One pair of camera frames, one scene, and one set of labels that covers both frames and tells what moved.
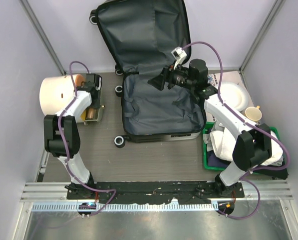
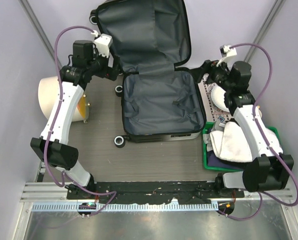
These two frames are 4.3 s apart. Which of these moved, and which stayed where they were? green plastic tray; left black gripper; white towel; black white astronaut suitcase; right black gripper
Moved: left black gripper; right black gripper
Stayed: black white astronaut suitcase; white towel; green plastic tray
